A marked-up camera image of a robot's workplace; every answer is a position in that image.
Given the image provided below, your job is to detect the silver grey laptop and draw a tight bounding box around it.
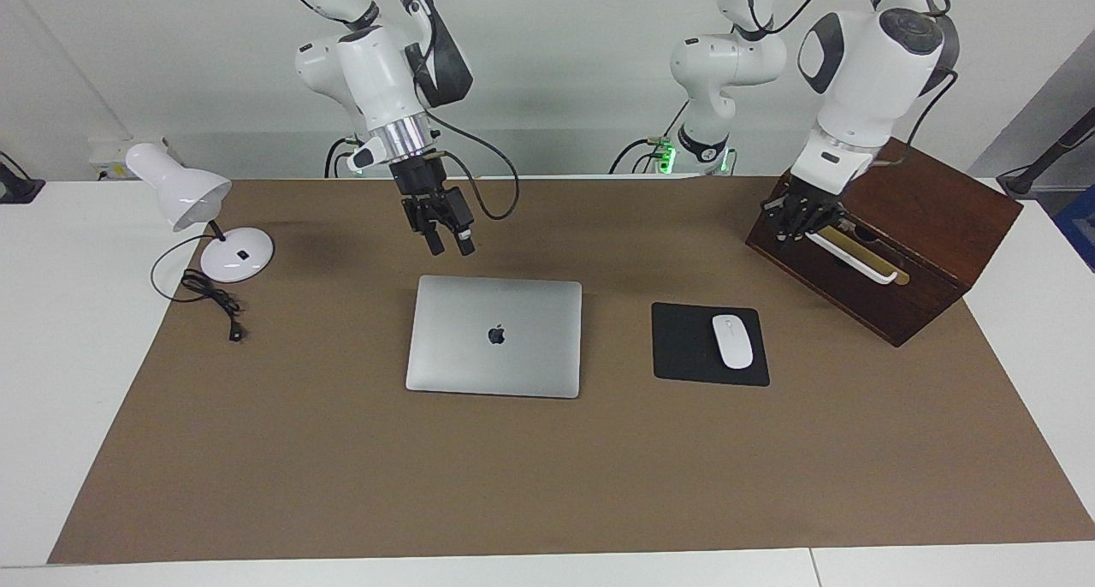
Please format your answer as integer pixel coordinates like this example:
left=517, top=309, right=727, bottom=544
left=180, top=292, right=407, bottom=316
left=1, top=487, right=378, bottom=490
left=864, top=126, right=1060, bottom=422
left=405, top=274, right=583, bottom=400

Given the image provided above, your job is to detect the white computer mouse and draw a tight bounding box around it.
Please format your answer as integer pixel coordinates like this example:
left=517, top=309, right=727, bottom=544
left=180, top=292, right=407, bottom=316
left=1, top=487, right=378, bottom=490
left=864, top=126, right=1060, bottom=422
left=712, top=314, right=755, bottom=371

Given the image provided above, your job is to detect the dark brown wooden box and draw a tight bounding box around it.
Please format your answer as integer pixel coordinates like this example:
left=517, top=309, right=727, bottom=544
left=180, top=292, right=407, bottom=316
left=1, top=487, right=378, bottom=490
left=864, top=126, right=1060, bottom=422
left=745, top=138, right=1024, bottom=348

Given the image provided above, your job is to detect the black mouse pad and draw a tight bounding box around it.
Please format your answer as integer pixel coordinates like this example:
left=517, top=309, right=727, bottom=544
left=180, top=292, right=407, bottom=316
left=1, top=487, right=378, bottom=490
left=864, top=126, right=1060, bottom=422
left=651, top=302, right=771, bottom=388

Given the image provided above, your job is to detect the black stand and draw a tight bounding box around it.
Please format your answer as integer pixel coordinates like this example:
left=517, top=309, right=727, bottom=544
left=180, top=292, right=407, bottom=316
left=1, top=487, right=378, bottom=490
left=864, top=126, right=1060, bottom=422
left=997, top=106, right=1095, bottom=199

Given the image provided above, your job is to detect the white desk lamp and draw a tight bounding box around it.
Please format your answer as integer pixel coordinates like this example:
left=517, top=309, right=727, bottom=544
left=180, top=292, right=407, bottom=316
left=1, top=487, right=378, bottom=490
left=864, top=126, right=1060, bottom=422
left=125, top=142, right=275, bottom=284

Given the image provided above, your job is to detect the brown table mat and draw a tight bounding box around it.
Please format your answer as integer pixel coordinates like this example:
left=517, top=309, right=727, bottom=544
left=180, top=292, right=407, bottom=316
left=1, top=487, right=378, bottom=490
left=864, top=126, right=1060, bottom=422
left=47, top=175, right=1095, bottom=565

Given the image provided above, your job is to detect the blue crate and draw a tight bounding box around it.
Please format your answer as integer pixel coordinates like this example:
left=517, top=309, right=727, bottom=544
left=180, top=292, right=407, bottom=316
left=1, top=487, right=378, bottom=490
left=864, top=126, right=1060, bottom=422
left=1054, top=185, right=1095, bottom=271

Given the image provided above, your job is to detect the white box handle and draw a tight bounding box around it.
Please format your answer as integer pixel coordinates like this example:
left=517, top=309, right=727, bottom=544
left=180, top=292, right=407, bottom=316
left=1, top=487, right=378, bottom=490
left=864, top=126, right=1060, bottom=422
left=804, top=230, right=901, bottom=285

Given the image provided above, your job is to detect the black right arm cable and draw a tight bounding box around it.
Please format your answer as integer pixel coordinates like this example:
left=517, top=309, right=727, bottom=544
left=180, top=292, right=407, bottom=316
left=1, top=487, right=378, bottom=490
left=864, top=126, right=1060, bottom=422
left=274, top=0, right=520, bottom=222

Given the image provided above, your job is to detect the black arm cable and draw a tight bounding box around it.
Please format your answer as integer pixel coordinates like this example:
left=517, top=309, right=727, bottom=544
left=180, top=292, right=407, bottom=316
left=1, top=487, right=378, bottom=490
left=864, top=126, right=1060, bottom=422
left=744, top=0, right=961, bottom=169
left=274, top=0, right=520, bottom=222

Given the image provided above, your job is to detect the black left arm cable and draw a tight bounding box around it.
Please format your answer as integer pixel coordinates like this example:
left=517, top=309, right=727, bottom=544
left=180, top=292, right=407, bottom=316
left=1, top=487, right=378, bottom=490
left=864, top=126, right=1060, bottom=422
left=744, top=0, right=961, bottom=169

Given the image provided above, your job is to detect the black right base cable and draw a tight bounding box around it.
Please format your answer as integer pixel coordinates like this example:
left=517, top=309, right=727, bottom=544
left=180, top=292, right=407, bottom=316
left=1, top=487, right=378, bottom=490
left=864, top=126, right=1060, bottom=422
left=323, top=136, right=360, bottom=179

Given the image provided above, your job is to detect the black base cable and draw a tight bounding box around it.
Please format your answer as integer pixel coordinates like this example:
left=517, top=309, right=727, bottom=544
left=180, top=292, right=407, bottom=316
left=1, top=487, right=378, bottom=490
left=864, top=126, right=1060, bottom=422
left=323, top=136, right=360, bottom=179
left=609, top=99, right=690, bottom=175

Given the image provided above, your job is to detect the black left base cable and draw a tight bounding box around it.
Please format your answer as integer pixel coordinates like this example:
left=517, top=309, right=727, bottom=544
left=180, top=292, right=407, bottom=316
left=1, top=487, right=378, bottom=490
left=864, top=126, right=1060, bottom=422
left=609, top=99, right=690, bottom=175

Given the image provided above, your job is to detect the black lamp power cable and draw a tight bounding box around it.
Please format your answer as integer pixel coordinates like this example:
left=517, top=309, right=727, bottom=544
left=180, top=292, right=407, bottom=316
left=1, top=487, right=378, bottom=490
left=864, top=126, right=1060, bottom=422
left=151, top=233, right=249, bottom=343

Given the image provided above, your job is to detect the black mount base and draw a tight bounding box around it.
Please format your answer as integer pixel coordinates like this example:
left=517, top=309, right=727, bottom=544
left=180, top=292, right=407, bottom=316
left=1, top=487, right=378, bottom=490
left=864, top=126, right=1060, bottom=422
left=0, top=152, right=45, bottom=205

